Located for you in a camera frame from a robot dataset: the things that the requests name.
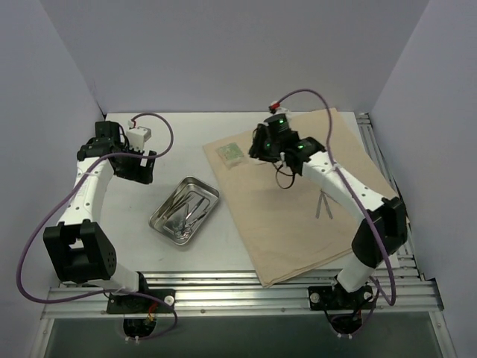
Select green gauze packet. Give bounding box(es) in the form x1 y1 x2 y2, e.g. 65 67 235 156
215 142 247 169

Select steel tweezers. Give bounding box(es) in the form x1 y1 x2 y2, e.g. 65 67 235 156
162 192 193 219
164 192 197 216
172 191 198 211

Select stainless steel tray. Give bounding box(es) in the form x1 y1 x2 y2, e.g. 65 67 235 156
148 176 220 246

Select steel scissors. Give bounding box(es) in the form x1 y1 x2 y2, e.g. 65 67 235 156
174 198 209 239
181 206 209 236
174 198 203 239

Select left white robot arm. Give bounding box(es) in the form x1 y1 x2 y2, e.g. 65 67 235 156
43 121 154 313

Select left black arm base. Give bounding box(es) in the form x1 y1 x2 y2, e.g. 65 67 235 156
106 289 176 314

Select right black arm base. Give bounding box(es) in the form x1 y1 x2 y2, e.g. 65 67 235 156
308 283 374 311

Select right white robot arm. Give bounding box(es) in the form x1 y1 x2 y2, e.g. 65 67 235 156
249 114 407 308

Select beige cloth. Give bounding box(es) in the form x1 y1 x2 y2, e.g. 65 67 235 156
202 107 411 289

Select black loop cable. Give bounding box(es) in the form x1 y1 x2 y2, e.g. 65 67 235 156
271 160 299 189

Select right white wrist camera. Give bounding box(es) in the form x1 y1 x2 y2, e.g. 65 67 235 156
268 101 291 114

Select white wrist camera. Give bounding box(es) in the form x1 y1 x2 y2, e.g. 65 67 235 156
126 127 152 151
268 101 291 114

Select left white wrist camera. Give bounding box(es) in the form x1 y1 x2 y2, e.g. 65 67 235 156
126 127 152 151

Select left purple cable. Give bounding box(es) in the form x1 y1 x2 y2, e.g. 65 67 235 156
16 112 179 341

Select purple cable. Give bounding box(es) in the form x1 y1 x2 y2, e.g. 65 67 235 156
268 88 397 333
16 112 179 341

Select right side aluminium rail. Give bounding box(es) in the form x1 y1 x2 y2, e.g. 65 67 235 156
356 113 426 280

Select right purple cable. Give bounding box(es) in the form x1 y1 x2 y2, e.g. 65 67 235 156
268 88 397 333

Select aluminium rail frame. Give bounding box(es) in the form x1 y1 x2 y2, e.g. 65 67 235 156
31 266 455 357

